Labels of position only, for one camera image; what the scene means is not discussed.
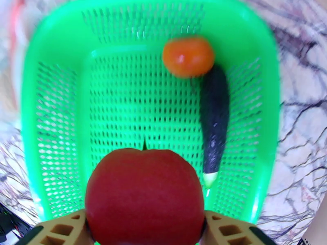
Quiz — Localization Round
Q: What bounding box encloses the orange tomato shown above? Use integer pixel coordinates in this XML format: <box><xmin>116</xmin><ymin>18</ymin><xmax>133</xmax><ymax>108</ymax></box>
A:
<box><xmin>161</xmin><ymin>36</ymin><xmax>216</xmax><ymax>79</ymax></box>

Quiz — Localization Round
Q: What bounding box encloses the ochre right gripper left finger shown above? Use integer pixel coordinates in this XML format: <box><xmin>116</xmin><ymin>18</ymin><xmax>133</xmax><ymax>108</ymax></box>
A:
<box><xmin>15</xmin><ymin>209</ymin><xmax>94</xmax><ymax>245</ymax></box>

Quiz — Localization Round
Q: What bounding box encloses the ochre right gripper right finger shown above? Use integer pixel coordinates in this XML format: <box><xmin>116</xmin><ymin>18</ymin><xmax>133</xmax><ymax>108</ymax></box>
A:
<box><xmin>199</xmin><ymin>210</ymin><xmax>278</xmax><ymax>245</ymax></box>

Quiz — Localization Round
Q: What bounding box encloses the green plastic mesh basket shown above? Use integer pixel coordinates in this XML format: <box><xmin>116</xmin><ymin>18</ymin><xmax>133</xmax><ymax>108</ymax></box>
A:
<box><xmin>20</xmin><ymin>0</ymin><xmax>282</xmax><ymax>245</ymax></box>

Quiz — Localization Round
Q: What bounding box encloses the red tomato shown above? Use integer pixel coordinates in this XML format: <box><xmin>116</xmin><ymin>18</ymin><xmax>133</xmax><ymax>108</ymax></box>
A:
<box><xmin>85</xmin><ymin>147</ymin><xmax>206</xmax><ymax>245</ymax></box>

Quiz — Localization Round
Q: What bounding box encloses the dark eggplant with pale tip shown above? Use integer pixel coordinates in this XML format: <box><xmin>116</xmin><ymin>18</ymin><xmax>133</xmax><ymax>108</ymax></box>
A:
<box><xmin>199</xmin><ymin>64</ymin><xmax>231</xmax><ymax>189</ymax></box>

